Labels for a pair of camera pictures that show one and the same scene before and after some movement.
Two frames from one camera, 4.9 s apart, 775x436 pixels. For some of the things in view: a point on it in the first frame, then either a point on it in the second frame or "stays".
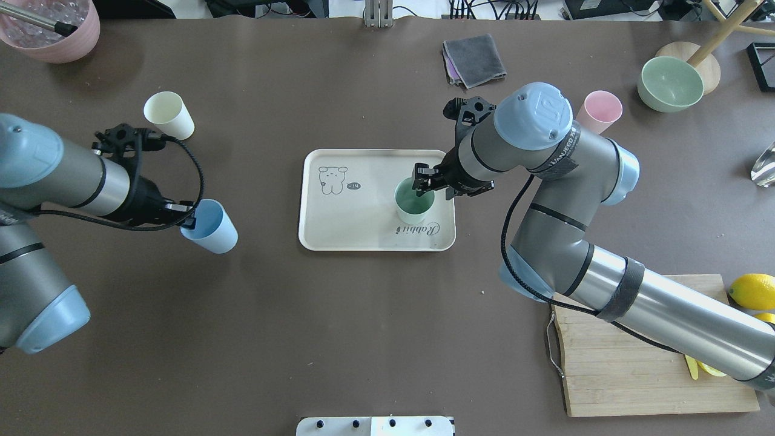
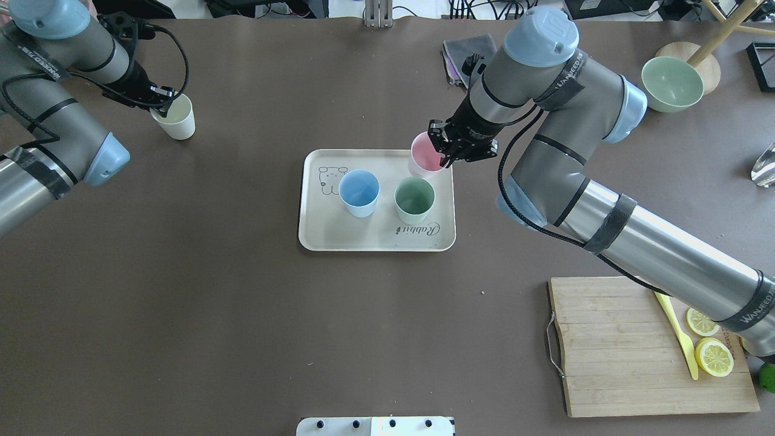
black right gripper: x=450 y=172 → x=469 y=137
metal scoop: x=763 y=171 stays
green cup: x=412 y=209 stays
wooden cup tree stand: x=703 y=55 stays
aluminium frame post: x=379 y=13 stays
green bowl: x=669 y=85 stays
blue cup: x=215 y=229 → x=359 y=191
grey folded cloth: x=471 y=61 stays
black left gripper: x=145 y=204 → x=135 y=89
